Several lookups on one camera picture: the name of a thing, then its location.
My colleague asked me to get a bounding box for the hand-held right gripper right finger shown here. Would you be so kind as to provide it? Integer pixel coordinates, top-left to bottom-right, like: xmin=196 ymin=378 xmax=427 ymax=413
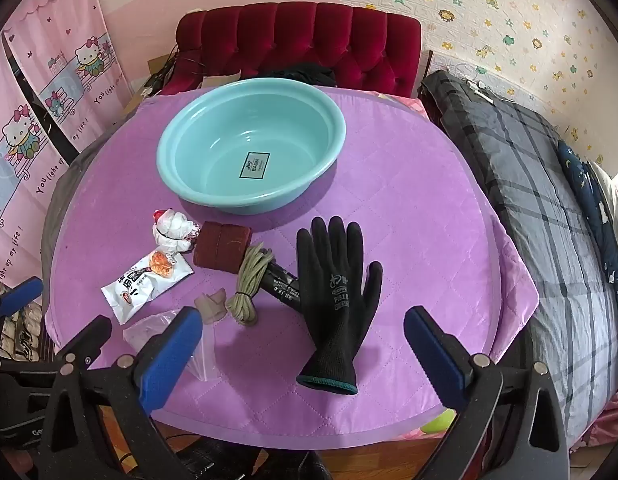
xmin=404 ymin=306 xmax=570 ymax=480

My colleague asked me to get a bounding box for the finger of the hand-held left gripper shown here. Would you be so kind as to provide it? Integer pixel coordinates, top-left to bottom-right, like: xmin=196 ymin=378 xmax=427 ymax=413
xmin=54 ymin=315 xmax=113 ymax=363
xmin=0 ymin=276 xmax=44 ymax=333

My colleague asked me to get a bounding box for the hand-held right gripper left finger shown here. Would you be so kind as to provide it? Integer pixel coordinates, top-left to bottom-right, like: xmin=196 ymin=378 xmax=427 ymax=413
xmin=39 ymin=306 xmax=205 ymax=480

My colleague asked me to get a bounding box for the clear plastic bag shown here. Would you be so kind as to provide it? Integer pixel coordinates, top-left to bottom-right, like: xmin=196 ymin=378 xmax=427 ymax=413
xmin=123 ymin=310 xmax=217 ymax=381

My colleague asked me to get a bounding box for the white snack packet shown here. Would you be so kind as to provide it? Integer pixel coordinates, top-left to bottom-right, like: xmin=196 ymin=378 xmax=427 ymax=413
xmin=100 ymin=250 xmax=195 ymax=326

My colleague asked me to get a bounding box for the olive rope bundle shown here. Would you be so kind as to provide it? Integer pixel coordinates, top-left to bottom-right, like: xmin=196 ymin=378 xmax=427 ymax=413
xmin=225 ymin=241 xmax=275 ymax=330

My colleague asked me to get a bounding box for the black work glove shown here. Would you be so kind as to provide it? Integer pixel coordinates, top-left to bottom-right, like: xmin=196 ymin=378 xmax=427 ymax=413
xmin=295 ymin=216 xmax=384 ymax=395

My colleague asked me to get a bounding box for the teal plastic basin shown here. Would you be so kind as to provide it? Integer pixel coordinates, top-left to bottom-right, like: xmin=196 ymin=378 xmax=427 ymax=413
xmin=156 ymin=78 xmax=347 ymax=216

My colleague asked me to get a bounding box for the small translucent beige piece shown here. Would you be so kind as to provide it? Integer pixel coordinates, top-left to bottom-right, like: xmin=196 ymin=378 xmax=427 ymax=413
xmin=194 ymin=287 xmax=229 ymax=325

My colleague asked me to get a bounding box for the brown folded cloth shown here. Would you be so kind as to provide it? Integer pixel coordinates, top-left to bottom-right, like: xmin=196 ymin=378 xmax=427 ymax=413
xmin=191 ymin=221 xmax=253 ymax=275

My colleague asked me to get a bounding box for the grey blanket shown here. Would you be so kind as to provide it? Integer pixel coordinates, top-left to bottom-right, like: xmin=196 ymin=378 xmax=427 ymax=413
xmin=39 ymin=130 xmax=115 ymax=281

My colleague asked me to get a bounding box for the crumpled white plastic bag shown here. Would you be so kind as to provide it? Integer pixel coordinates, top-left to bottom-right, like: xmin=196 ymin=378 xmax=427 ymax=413
xmin=150 ymin=207 xmax=202 ymax=256

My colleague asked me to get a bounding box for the black tube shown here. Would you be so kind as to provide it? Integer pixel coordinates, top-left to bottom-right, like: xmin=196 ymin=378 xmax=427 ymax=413
xmin=259 ymin=260 xmax=302 ymax=313

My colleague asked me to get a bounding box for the pink cartoon curtain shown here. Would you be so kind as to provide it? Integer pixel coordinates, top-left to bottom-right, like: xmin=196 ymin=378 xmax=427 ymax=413
xmin=0 ymin=35 xmax=72 ymax=291
xmin=2 ymin=0 xmax=135 ymax=153

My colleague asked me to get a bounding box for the grey plaid duvet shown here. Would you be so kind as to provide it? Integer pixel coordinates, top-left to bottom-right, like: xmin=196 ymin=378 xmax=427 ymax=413
xmin=419 ymin=69 xmax=618 ymax=456

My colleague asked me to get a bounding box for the navy star-print blanket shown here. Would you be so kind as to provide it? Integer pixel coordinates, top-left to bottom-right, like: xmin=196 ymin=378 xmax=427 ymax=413
xmin=556 ymin=140 xmax=618 ymax=316

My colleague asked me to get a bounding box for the flat cardboard sheet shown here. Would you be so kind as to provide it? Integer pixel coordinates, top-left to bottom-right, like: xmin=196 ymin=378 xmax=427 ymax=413
xmin=123 ymin=52 xmax=177 ymax=117

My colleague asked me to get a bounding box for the white bedding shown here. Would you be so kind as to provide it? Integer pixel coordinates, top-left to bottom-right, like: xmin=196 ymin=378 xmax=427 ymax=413
xmin=589 ymin=160 xmax=618 ymax=263

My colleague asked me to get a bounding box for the pink floral sheet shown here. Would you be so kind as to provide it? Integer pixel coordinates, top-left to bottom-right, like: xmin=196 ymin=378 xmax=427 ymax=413
xmin=369 ymin=91 xmax=430 ymax=123

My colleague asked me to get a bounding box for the cardboard box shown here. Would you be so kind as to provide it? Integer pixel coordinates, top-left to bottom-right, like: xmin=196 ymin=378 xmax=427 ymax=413
xmin=201 ymin=72 xmax=240 ymax=92

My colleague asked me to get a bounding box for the brown wooden board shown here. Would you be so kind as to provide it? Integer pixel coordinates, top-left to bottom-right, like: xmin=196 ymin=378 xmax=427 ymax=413
xmin=416 ymin=49 xmax=436 ymax=103

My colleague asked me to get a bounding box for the black garment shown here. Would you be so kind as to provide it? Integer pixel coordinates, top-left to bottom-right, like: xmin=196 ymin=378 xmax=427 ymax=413
xmin=259 ymin=61 xmax=337 ymax=88

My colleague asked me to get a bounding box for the red tufted velvet sofa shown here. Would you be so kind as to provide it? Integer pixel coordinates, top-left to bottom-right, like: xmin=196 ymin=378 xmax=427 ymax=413
xmin=159 ymin=1 xmax=424 ymax=98

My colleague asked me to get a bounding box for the white charger cable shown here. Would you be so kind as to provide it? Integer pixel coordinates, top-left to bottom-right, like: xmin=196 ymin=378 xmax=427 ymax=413
xmin=451 ymin=62 xmax=494 ymax=103

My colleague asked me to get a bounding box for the black cable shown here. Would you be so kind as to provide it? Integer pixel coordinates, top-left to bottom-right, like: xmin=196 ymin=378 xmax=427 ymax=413
xmin=156 ymin=44 xmax=210 ymax=96

